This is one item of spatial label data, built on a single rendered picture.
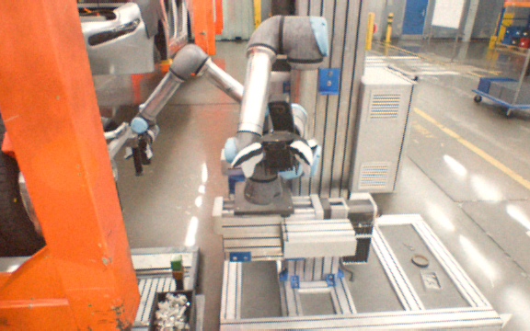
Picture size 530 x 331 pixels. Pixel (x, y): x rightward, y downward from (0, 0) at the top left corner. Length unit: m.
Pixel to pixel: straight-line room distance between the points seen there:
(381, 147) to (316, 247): 0.48
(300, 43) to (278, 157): 0.45
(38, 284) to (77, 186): 0.40
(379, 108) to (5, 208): 1.35
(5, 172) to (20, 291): 0.39
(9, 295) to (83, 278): 0.26
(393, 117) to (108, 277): 1.13
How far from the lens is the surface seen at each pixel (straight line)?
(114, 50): 4.00
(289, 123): 0.74
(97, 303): 1.22
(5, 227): 1.45
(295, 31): 1.08
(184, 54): 1.68
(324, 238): 1.28
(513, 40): 14.59
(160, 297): 1.37
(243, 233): 1.36
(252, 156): 0.69
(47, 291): 1.28
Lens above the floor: 1.51
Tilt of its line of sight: 26 degrees down
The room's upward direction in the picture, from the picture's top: straight up
